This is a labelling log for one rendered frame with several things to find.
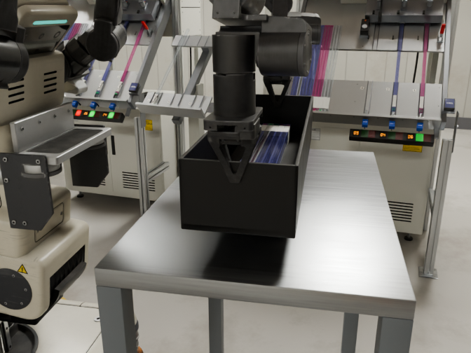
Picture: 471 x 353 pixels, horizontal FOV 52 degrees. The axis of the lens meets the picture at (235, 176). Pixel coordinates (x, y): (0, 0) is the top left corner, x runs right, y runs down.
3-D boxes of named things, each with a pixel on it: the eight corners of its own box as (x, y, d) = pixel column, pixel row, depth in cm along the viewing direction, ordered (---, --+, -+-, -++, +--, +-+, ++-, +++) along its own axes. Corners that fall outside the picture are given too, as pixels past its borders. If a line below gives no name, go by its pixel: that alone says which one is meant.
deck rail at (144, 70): (135, 109, 243) (130, 102, 238) (132, 109, 244) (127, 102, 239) (173, 5, 273) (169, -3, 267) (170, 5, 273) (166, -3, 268)
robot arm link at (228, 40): (221, 25, 65) (205, 26, 60) (270, 24, 63) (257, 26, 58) (221, 76, 68) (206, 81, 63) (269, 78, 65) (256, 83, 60)
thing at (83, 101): (132, 109, 244) (126, 101, 238) (24, 102, 263) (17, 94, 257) (132, 107, 245) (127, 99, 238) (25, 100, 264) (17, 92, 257)
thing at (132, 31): (153, 50, 260) (150, 44, 255) (50, 47, 279) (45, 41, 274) (170, 5, 273) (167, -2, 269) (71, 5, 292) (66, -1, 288)
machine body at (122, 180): (165, 211, 290) (160, 110, 270) (66, 198, 310) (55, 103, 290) (204, 178, 349) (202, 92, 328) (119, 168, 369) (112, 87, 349)
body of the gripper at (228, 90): (263, 119, 70) (263, 68, 68) (252, 136, 61) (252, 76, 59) (219, 118, 72) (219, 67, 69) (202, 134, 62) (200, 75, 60)
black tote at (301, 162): (244, 136, 126) (244, 93, 122) (311, 139, 123) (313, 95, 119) (180, 229, 73) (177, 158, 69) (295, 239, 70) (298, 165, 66)
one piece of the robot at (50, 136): (-11, 228, 98) (-30, 124, 91) (60, 183, 124) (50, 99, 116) (62, 234, 95) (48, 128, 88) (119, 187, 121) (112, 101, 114)
